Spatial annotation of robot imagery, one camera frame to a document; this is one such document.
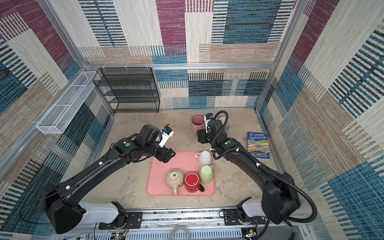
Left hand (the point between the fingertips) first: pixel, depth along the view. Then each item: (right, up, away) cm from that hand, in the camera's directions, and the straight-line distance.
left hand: (170, 148), depth 75 cm
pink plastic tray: (+6, -11, +19) cm, 23 cm away
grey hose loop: (+4, -35, -6) cm, 36 cm away
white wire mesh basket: (-53, +16, -2) cm, 55 cm away
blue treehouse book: (+53, -1, +22) cm, 57 cm away
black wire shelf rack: (-35, +37, +33) cm, 60 cm away
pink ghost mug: (+15, +12, +24) cm, 31 cm away
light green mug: (+18, -14, +2) cm, 23 cm away
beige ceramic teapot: (+2, -17, +2) cm, 17 cm away
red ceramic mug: (+11, -18, +2) cm, 21 cm away
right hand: (+17, +7, +8) cm, 20 cm away
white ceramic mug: (+18, -7, +9) cm, 22 cm away
